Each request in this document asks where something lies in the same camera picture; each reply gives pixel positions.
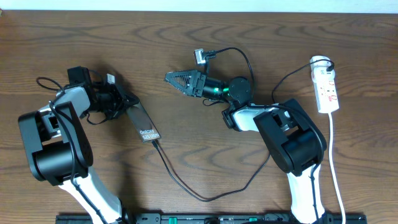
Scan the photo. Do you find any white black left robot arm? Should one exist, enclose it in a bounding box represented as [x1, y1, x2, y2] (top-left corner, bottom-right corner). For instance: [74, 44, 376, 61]
[18, 81, 140, 223]

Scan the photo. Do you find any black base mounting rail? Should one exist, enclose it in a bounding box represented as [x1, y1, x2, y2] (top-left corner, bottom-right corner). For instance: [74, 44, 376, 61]
[55, 213, 368, 224]

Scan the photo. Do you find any white power strip cord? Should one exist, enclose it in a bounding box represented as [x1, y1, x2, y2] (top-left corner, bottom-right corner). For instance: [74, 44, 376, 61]
[328, 112, 346, 224]

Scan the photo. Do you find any black USB charging cable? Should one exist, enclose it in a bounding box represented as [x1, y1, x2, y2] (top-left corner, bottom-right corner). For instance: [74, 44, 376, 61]
[151, 58, 335, 202]

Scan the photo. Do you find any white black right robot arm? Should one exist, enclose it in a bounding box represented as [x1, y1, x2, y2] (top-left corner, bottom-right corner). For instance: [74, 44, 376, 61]
[165, 70, 326, 223]

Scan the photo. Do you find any white power strip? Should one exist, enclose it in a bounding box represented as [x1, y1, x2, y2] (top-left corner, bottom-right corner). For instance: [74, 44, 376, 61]
[310, 55, 340, 114]

